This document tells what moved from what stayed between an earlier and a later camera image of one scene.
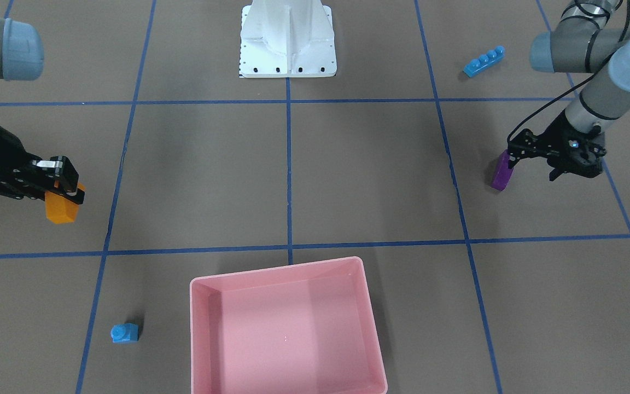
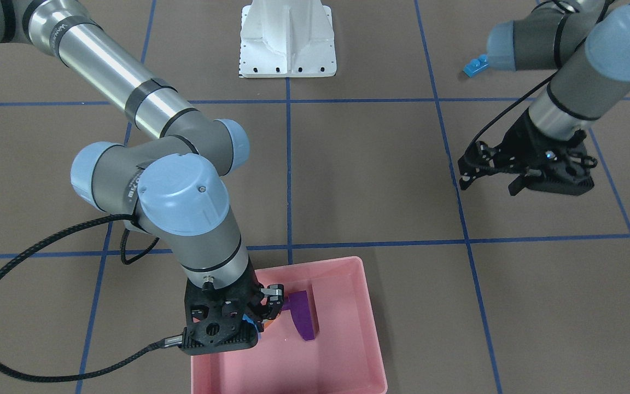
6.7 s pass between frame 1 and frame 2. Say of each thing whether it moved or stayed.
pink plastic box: stayed
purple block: moved
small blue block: moved
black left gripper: moved
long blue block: stayed
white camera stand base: stayed
